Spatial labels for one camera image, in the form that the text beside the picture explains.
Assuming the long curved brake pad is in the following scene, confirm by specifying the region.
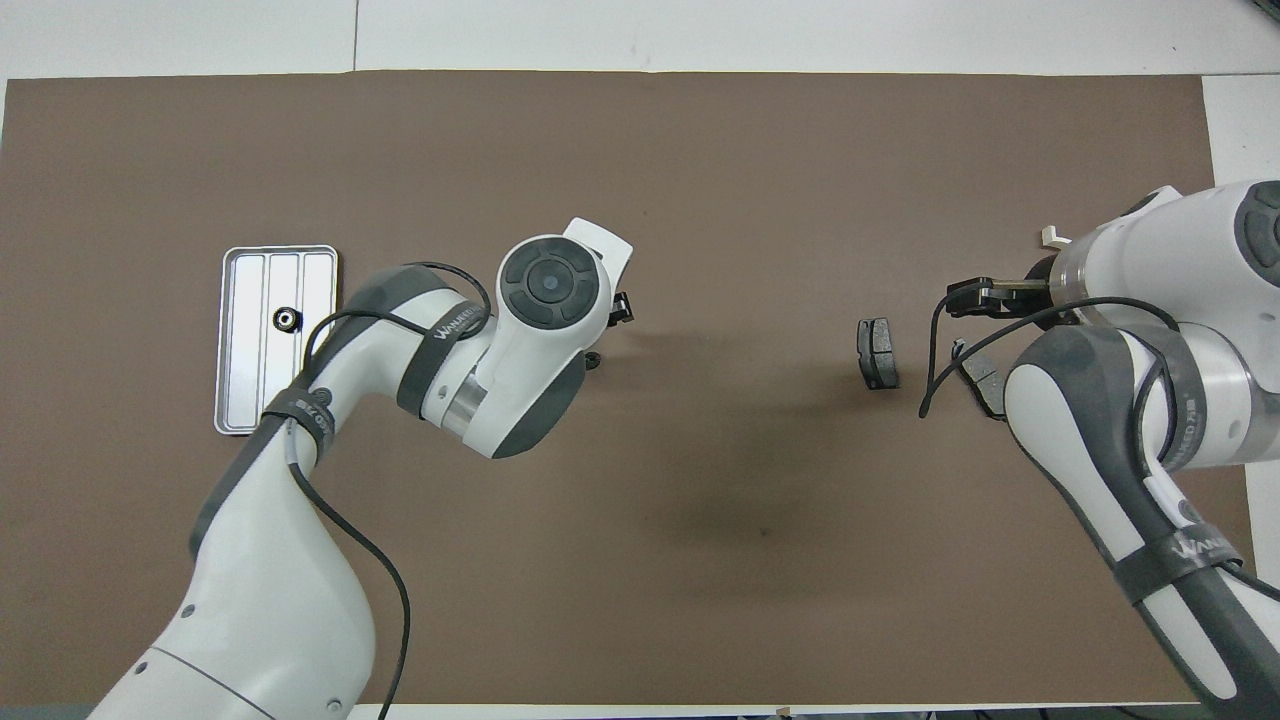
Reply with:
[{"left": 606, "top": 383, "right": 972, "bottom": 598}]
[{"left": 950, "top": 338, "right": 1007, "bottom": 421}]

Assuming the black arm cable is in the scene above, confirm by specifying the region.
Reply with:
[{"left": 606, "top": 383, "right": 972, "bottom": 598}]
[
  {"left": 283, "top": 262, "right": 493, "bottom": 720},
  {"left": 918, "top": 280, "right": 1201, "bottom": 471}
]

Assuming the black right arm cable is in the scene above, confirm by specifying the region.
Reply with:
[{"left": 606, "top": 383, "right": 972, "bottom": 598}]
[{"left": 918, "top": 280, "right": 1201, "bottom": 471}]

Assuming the short rectangular brake pad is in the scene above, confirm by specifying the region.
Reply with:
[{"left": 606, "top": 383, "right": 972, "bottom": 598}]
[{"left": 857, "top": 318, "right": 899, "bottom": 391}]

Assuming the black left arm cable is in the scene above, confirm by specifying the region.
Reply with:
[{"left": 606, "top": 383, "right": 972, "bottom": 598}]
[{"left": 283, "top": 262, "right": 493, "bottom": 720}]

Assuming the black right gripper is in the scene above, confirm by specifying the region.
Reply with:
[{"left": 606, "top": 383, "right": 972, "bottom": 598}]
[{"left": 945, "top": 252, "right": 1061, "bottom": 323}]

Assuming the brown table mat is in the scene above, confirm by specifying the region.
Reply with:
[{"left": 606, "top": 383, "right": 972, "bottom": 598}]
[{"left": 0, "top": 70, "right": 1259, "bottom": 706}]

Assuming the silver metal tray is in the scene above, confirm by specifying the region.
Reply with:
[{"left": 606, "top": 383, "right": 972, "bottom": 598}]
[{"left": 214, "top": 245, "right": 339, "bottom": 436}]

